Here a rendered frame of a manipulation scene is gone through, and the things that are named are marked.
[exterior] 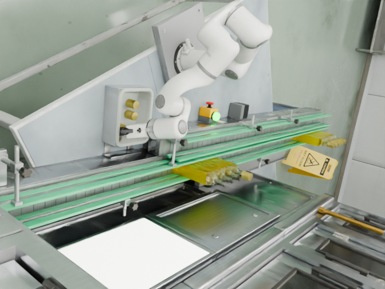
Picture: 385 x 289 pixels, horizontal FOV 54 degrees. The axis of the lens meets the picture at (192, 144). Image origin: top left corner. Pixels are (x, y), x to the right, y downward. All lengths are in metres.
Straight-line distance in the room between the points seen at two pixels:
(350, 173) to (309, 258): 6.14
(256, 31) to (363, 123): 6.17
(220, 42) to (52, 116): 0.61
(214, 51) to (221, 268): 0.67
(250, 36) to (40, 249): 0.93
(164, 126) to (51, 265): 0.82
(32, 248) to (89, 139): 0.93
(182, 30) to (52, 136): 0.72
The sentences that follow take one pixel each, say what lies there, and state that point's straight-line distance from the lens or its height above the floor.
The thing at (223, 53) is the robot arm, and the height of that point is 1.21.
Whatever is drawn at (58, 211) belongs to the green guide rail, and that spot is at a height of 0.92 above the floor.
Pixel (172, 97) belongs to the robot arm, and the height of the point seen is 1.09.
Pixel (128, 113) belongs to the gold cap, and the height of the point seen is 0.79.
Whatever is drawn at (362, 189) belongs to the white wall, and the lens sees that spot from 7.54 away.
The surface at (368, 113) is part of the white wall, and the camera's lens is 7.32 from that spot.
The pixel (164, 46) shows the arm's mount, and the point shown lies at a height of 0.79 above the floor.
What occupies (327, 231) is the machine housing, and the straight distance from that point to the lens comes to 1.73.
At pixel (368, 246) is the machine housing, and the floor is 1.65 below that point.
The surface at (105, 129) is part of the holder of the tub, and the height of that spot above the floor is 0.77.
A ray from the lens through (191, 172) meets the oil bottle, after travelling 1.59.
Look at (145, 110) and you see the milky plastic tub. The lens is 1.54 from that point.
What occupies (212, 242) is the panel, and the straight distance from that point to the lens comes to 1.35.
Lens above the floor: 1.89
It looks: 36 degrees down
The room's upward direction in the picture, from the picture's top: 108 degrees clockwise
